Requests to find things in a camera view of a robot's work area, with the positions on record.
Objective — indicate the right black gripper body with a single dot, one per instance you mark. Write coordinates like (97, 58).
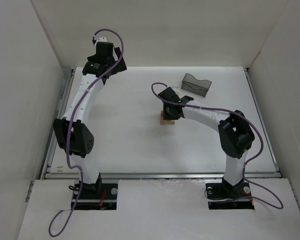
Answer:
(169, 115)

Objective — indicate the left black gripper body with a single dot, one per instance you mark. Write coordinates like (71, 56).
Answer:
(119, 63)

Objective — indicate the wood block two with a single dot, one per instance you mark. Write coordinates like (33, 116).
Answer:
(167, 122)

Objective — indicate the dark transparent plastic bin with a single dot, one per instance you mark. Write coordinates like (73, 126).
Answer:
(196, 86)

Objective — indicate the wood block three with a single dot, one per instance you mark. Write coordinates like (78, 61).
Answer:
(161, 115)

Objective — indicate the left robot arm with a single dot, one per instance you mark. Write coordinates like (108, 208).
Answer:
(71, 130)

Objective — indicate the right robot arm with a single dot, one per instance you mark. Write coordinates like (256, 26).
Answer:
(235, 135)

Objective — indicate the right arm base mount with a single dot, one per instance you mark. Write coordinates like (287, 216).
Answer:
(223, 196)

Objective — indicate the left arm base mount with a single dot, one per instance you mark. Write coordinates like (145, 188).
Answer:
(104, 198)

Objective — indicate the aluminium front rail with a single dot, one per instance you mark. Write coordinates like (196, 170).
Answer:
(253, 175)

